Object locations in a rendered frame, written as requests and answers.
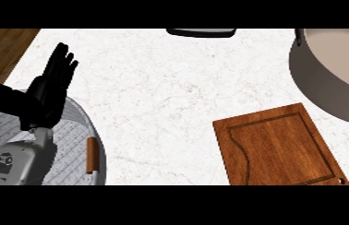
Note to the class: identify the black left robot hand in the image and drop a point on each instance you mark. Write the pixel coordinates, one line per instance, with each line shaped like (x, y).
(48, 90)

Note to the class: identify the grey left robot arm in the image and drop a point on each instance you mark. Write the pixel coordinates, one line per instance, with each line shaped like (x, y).
(22, 155)

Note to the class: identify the brown wooden cutting board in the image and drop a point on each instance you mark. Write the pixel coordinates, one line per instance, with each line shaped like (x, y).
(279, 147)

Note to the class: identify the grey metal pot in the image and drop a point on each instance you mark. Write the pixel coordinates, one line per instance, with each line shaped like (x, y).
(319, 78)

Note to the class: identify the dark flat appliance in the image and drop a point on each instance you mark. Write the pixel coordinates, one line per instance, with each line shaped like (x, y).
(202, 32)

